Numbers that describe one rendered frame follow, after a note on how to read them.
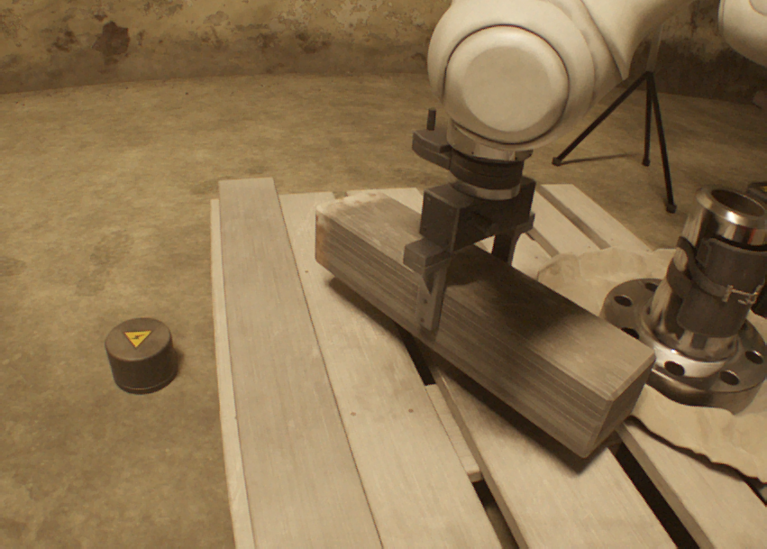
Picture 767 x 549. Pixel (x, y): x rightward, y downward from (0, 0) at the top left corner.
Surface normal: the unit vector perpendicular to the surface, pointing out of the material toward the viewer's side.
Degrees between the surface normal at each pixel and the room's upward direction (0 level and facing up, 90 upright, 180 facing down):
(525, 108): 95
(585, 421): 90
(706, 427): 50
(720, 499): 0
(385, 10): 90
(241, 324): 0
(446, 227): 90
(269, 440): 0
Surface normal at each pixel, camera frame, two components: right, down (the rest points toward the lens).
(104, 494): 0.07, -0.85
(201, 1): 0.27, 0.51
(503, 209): 0.65, 0.44
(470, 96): -0.25, 0.54
